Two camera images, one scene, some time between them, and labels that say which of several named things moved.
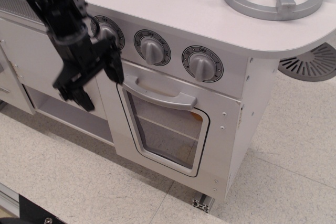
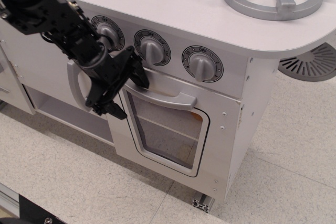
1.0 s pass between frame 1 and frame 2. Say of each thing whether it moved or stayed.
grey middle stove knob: stayed
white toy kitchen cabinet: stayed
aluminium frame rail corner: stayed
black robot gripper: moved
